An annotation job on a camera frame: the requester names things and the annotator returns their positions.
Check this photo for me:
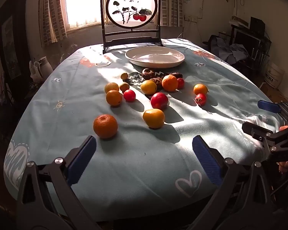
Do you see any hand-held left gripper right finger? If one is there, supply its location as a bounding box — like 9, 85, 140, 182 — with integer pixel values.
192, 135, 279, 230

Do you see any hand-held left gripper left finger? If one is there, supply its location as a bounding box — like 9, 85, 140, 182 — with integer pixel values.
16, 135, 103, 230

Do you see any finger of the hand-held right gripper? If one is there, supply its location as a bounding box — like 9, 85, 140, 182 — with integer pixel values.
257, 100, 288, 125
242, 122, 279, 149

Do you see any large dimpled orange mandarin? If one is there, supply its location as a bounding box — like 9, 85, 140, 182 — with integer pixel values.
93, 114, 118, 139

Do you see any round orange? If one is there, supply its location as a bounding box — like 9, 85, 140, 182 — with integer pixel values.
106, 90, 122, 106
162, 75, 179, 92
193, 84, 209, 95

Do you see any large red apple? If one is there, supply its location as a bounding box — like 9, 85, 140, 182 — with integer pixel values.
150, 92, 169, 110

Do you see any spotted yellow orange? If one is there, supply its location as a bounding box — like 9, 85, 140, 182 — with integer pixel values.
104, 82, 120, 94

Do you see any smooth yellow fruit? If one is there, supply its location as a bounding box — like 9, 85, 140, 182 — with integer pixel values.
141, 80, 157, 95

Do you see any white oval plate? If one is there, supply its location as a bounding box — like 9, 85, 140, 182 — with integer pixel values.
124, 46, 185, 68

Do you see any person's right hand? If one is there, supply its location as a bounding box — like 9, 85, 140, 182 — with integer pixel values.
278, 125, 288, 173

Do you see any white plastic bucket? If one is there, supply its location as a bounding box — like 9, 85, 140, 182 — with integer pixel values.
265, 63, 285, 89

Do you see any pile of clothes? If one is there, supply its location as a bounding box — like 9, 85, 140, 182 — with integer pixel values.
215, 38, 250, 64

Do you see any dark monitor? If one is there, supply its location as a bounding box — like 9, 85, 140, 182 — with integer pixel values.
233, 27, 261, 53

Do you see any black box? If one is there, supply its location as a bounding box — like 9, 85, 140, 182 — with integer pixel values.
250, 17, 266, 36

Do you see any white jug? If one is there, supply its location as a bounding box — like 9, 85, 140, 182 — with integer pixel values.
37, 56, 54, 79

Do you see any checked window curtain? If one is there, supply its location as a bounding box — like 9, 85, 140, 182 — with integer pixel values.
160, 0, 184, 27
40, 0, 68, 46

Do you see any framed round painting screen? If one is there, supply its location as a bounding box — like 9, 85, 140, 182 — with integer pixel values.
100, 0, 164, 54

